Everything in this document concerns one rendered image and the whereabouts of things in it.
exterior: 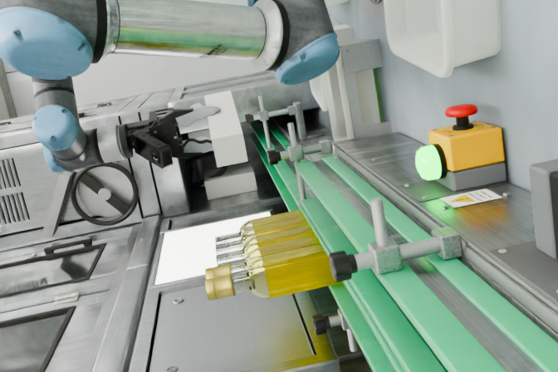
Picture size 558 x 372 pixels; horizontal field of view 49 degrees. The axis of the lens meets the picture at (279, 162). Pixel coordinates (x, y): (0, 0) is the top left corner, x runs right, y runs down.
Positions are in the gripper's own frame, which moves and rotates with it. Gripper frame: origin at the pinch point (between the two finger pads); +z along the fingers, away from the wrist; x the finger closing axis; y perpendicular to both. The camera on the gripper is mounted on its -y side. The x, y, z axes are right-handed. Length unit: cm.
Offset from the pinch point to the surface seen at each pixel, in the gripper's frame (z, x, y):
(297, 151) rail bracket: 14.0, 2.6, -12.9
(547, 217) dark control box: 26, -20, -78
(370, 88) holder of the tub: 31.2, -4.7, -6.2
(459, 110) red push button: 30, -19, -52
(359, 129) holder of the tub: 27.6, 2.6, -8.5
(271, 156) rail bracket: 9.0, 2.6, -12.8
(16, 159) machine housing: -66, 28, 70
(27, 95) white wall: -148, 105, 380
